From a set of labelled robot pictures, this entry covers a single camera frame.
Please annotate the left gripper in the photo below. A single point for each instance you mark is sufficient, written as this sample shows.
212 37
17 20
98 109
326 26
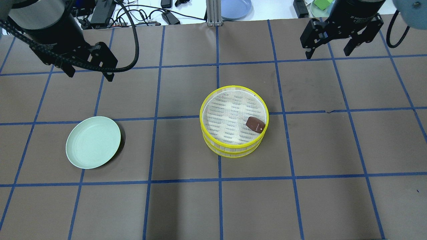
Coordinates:
55 37

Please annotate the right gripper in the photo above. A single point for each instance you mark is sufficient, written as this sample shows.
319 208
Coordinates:
359 20

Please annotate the brown bun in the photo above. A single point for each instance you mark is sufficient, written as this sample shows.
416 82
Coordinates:
255 124

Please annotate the yellow steamer layer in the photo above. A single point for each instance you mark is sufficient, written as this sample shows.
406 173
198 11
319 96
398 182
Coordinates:
224 112
230 152

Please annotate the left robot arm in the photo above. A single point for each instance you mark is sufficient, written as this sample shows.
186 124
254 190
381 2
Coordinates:
10 9

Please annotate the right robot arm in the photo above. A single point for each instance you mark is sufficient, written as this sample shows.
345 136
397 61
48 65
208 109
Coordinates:
413 12

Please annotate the green bowl with blocks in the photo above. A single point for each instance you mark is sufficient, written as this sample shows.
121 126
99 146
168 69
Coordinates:
317 13

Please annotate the green foam cube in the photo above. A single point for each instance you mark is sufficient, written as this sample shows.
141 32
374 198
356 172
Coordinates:
322 4

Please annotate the light green plate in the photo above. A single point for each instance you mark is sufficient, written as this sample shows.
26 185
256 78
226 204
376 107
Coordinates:
93 142

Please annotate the black power adapter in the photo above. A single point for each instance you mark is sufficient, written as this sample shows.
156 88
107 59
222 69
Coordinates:
170 18

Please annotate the blue plate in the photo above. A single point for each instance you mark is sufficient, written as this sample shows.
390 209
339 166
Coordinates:
235 9

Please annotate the aluminium frame post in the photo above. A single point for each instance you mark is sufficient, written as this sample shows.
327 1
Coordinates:
213 10

